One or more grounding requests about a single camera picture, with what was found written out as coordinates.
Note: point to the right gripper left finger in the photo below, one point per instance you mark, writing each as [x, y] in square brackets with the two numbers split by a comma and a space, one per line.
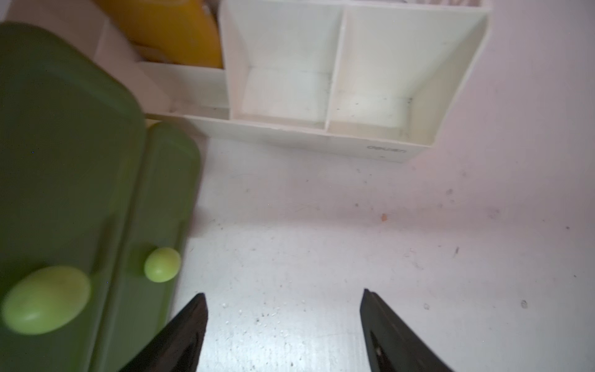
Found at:
[177, 347]

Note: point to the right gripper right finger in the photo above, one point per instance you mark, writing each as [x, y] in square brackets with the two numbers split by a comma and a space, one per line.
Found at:
[391, 344]

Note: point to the green drawer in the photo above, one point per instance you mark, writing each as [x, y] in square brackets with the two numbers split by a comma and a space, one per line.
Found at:
[72, 140]
[160, 215]

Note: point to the white file organizer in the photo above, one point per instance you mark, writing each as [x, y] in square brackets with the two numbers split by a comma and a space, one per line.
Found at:
[371, 79]

